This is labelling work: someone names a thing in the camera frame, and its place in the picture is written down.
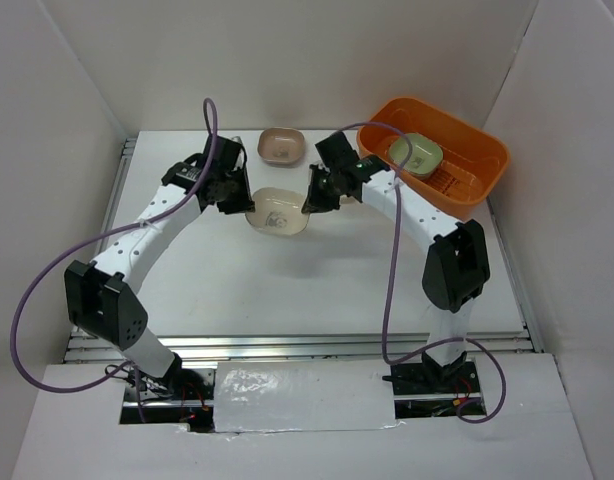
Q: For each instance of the orange plastic bin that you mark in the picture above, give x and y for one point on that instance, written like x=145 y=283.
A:
x=451 y=163

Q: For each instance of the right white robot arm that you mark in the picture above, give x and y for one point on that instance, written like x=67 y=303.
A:
x=456 y=266

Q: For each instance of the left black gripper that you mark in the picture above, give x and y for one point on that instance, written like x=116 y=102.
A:
x=244 y=202

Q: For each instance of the brown square plate rear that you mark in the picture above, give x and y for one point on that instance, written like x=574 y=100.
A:
x=279 y=146

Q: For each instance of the cream square plate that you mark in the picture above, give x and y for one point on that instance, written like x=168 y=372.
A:
x=278 y=212

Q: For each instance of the green square plate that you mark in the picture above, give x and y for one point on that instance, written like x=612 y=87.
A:
x=416 y=154

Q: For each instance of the white foil cover plate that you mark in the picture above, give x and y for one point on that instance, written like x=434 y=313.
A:
x=312 y=396

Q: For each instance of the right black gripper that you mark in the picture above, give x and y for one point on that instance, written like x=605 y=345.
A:
x=316 y=201

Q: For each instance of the aluminium rail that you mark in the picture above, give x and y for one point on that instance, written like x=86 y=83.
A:
x=82 y=348

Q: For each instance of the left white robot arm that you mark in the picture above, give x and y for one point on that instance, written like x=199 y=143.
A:
x=102 y=295

